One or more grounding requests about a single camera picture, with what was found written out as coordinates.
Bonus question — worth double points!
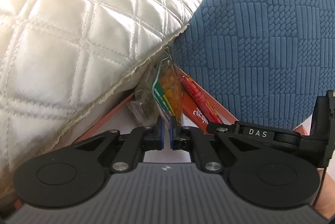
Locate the red foil snack packet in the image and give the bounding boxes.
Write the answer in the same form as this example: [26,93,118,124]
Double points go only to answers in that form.
[181,76,223,124]

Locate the green orange snack packet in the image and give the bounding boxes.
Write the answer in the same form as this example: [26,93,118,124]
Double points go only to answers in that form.
[127,46,183,126]

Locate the person's right hand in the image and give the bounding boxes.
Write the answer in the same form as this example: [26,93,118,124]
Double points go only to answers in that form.
[314,168,335,219]

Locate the blue textured chair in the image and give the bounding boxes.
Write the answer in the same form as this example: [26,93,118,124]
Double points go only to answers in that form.
[174,0,334,129]

